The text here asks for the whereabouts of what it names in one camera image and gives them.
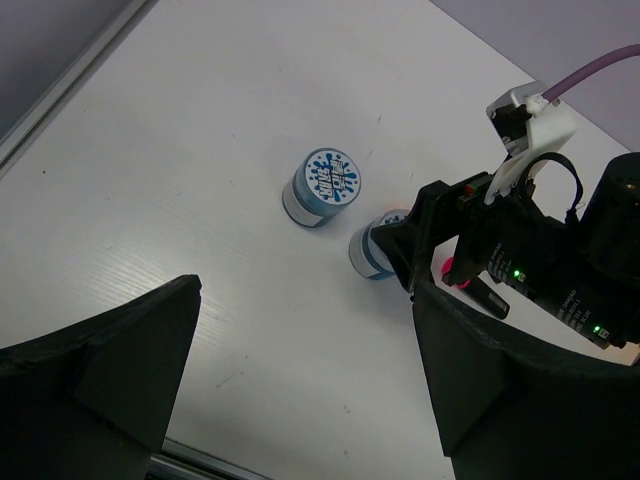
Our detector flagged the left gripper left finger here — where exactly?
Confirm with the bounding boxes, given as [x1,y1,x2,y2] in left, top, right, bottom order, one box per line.
[1,275,202,479]

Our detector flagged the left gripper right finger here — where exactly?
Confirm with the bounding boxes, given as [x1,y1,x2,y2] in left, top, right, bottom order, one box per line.
[413,281,639,479]

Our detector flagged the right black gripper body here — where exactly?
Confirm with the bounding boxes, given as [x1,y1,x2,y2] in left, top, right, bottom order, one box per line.
[409,173,580,295]

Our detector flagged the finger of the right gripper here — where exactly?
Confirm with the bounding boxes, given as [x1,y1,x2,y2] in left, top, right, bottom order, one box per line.
[372,202,435,296]

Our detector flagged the blue paint jar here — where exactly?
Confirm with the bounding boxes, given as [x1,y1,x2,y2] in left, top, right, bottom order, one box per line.
[348,209,409,280]
[281,147,363,228]

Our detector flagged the pink highlighter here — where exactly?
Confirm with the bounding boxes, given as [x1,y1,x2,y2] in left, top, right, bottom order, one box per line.
[441,256,510,320]

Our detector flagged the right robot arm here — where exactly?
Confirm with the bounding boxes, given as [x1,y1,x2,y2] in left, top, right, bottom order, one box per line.
[371,152,639,349]

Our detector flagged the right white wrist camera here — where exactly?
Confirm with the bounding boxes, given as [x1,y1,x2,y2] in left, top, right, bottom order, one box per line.
[484,81,577,205]

